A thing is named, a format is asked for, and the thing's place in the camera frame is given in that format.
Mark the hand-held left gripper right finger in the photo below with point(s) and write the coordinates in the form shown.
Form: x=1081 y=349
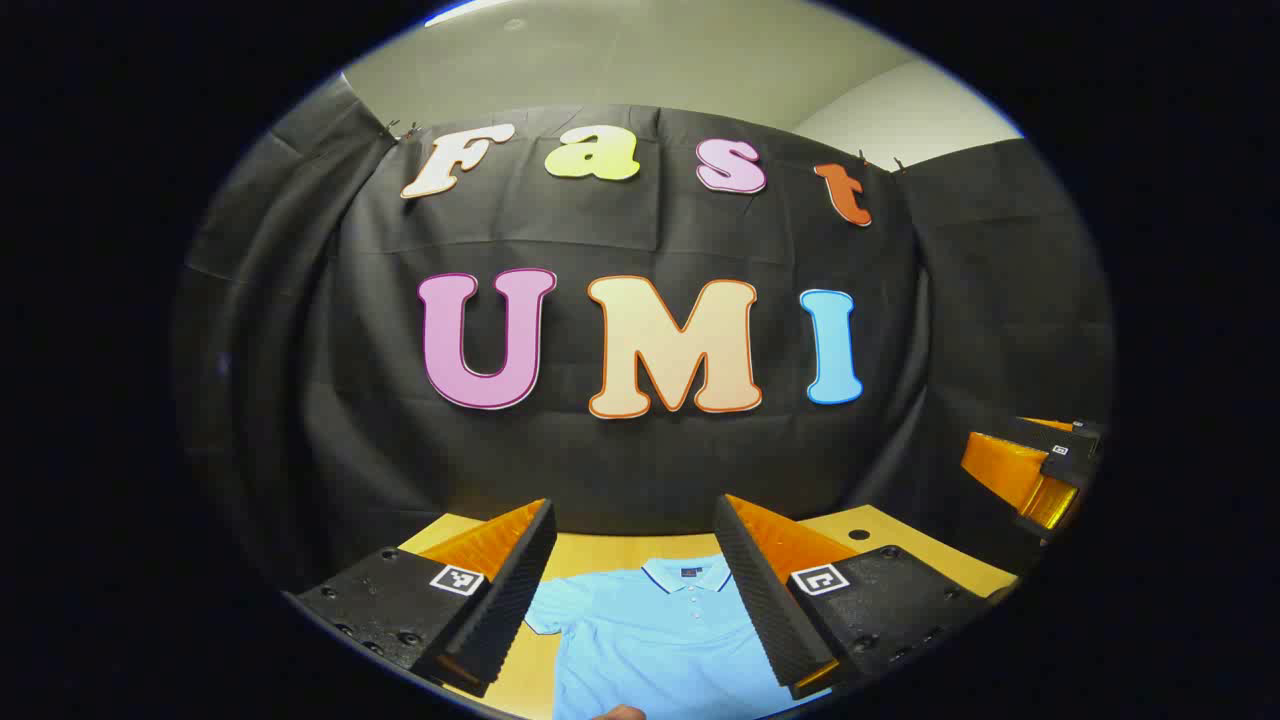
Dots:
x=760 y=600

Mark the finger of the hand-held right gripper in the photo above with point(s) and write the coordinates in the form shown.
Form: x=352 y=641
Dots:
x=1010 y=465

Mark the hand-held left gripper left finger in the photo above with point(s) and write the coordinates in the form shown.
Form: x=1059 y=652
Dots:
x=510 y=600

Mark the light blue polo T-shirt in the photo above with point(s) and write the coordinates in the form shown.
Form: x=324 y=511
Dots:
x=650 y=650

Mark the black backdrop cloth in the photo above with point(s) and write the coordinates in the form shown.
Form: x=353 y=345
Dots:
x=600 y=230

